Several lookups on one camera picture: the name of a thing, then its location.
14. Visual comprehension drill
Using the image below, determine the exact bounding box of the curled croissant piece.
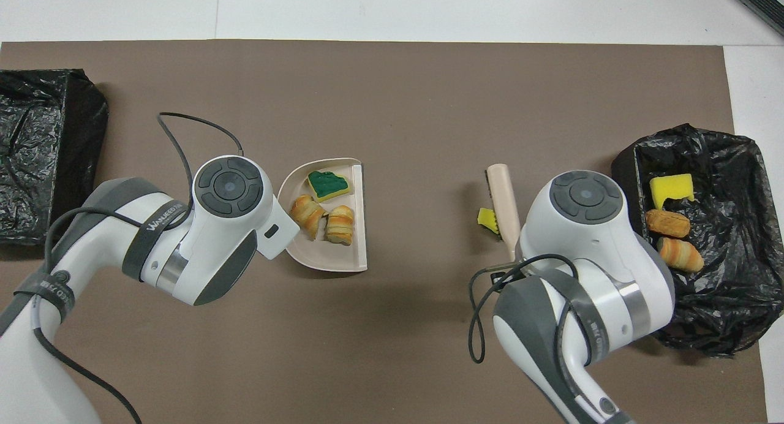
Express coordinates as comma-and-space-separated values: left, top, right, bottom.
289, 195, 326, 240

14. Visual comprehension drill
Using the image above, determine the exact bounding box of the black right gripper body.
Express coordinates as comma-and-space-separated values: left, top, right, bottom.
488, 262, 521, 284

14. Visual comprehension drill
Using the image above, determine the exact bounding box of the yellow green sponge piece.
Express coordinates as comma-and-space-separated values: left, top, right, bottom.
306, 170, 352, 203

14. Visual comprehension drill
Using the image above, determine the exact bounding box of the beige plastic dustpan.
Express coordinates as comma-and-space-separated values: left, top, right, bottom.
277, 158, 369, 272

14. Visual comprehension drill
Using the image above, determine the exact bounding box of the beige handled hand brush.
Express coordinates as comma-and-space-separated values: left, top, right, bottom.
486, 164, 522, 262

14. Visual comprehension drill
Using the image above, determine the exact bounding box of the brown bread roll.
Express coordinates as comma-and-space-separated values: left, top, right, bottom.
646, 209, 692, 238

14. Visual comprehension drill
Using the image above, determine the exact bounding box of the brown paper table mat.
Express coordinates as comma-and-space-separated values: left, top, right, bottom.
0, 40, 768, 424

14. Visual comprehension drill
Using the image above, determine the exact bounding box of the short stubby croissant piece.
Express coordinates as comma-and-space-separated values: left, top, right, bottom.
325, 205, 355, 246

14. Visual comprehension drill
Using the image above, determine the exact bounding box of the large yellow sponge piece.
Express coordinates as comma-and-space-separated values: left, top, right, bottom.
649, 173, 696, 210

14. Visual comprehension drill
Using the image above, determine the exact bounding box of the empty black bag-lined bin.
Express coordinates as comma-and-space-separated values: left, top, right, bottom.
0, 69, 110, 247

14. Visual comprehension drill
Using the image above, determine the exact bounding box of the black bag-lined trash bin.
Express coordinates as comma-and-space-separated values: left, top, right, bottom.
611, 123, 769, 358

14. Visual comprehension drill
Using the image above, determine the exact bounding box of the long flaky croissant piece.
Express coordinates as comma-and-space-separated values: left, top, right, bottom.
657, 237, 705, 273

